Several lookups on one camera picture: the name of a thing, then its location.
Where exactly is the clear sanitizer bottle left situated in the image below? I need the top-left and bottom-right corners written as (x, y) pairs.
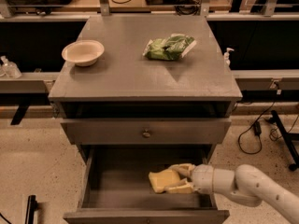
top-left (1, 56), bottom-right (21, 78)

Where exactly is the black object bottom left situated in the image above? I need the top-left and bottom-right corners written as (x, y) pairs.
top-left (24, 195), bottom-right (38, 224)

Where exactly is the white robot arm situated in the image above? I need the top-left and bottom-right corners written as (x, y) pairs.
top-left (164, 163), bottom-right (299, 224)

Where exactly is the grey wooden drawer cabinet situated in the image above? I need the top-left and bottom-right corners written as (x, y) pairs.
top-left (48, 13), bottom-right (243, 224)

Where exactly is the white pump bottle right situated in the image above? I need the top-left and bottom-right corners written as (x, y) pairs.
top-left (223, 48), bottom-right (235, 66)

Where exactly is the green and yellow sponge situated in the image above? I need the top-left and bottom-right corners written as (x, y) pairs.
top-left (149, 169), bottom-right (180, 193)

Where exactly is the round metal drawer knob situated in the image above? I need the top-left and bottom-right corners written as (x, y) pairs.
top-left (142, 130), bottom-right (150, 138)

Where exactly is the black stand leg right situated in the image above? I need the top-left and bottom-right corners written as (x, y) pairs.
top-left (270, 110), bottom-right (299, 172)

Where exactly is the black power cable floor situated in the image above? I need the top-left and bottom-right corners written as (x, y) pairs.
top-left (237, 96), bottom-right (278, 155)

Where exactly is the grey closed top drawer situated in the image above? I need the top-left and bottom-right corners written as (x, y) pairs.
top-left (61, 118), bottom-right (231, 145)

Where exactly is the grey open middle drawer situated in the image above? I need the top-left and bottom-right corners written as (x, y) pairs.
top-left (64, 145), bottom-right (229, 224)

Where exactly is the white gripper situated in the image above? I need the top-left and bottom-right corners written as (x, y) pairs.
top-left (164, 163), bottom-right (214, 194)

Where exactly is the green chip bag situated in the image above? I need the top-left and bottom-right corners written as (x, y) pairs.
top-left (143, 34), bottom-right (197, 61)

